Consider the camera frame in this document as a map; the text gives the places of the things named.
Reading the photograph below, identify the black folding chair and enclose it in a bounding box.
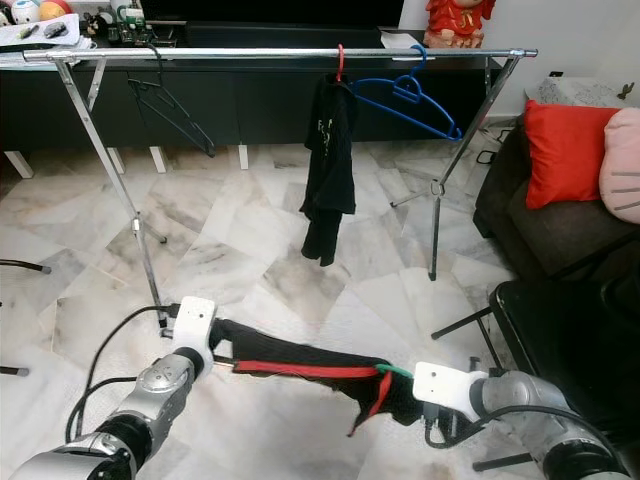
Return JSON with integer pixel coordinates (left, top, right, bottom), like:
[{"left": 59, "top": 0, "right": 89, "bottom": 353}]
[{"left": 430, "top": 278, "right": 640, "bottom": 471}]

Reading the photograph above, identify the white paper sheet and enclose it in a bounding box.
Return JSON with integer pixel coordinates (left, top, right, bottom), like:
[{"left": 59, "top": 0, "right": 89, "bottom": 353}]
[{"left": 380, "top": 32, "right": 423, "bottom": 51}]

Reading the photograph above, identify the dark brown sofa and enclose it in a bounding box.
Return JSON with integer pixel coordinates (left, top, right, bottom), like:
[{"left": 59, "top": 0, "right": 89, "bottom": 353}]
[{"left": 472, "top": 78, "right": 640, "bottom": 286}]

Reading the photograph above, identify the grey speckled cushion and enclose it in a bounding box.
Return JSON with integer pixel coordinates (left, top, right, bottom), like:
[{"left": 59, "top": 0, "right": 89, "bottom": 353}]
[{"left": 525, "top": 78, "right": 640, "bottom": 111}]

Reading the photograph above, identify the black garment red trim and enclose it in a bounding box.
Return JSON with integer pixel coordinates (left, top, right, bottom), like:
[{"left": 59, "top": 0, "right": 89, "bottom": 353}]
[{"left": 210, "top": 318, "right": 426, "bottom": 438}]

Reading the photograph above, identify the pink cushion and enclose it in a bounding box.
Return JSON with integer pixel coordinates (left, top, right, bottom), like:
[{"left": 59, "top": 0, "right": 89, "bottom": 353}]
[{"left": 598, "top": 108, "right": 640, "bottom": 226}]

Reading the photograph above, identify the white flat tray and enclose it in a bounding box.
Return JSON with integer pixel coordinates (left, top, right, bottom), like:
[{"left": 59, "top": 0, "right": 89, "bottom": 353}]
[{"left": 0, "top": 15, "right": 83, "bottom": 51}]

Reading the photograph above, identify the red cushion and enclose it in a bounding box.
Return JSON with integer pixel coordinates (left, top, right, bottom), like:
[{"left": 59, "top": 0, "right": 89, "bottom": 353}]
[{"left": 523, "top": 98, "right": 623, "bottom": 211}]

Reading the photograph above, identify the black television console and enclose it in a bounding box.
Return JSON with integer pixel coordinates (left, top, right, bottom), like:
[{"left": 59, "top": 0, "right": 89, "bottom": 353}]
[{"left": 0, "top": 25, "right": 506, "bottom": 156}]

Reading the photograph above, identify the red figurine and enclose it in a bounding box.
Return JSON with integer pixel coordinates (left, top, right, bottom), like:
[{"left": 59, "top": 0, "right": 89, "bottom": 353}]
[{"left": 423, "top": 0, "right": 498, "bottom": 49}]

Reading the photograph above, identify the red plastic hanger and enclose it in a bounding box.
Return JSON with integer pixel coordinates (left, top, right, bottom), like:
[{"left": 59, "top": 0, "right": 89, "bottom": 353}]
[{"left": 332, "top": 44, "right": 347, "bottom": 86}]

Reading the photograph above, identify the silver metal clothes rack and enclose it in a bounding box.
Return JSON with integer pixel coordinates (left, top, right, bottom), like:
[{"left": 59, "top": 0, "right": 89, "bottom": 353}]
[{"left": 25, "top": 45, "right": 539, "bottom": 329}]

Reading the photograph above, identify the orange round toy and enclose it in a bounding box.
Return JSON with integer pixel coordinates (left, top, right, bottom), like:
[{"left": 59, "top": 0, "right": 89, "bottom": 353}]
[{"left": 37, "top": 0, "right": 69, "bottom": 21}]

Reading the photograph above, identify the green plastic hanger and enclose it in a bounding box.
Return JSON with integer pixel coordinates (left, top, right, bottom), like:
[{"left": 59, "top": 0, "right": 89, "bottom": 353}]
[{"left": 375, "top": 362, "right": 416, "bottom": 381}]

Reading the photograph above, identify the white and blue round toy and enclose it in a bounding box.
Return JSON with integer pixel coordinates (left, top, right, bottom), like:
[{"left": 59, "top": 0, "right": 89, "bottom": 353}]
[{"left": 10, "top": 0, "right": 38, "bottom": 24}]

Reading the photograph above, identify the green and white gadget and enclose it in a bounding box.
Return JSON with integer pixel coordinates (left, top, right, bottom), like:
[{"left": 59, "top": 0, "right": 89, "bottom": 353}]
[{"left": 110, "top": 5, "right": 151, "bottom": 46}]

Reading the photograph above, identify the black flat television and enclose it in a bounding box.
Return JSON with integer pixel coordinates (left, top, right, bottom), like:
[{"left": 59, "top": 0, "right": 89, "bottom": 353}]
[{"left": 140, "top": 0, "right": 401, "bottom": 26}]

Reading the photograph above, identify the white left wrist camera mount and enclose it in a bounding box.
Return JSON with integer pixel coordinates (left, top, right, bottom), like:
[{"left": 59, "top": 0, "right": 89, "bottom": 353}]
[{"left": 172, "top": 296, "right": 218, "bottom": 371}]

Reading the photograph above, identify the blue plastic hanger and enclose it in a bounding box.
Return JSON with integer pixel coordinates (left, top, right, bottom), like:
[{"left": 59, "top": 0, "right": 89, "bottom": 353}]
[{"left": 352, "top": 45, "right": 464, "bottom": 141}]

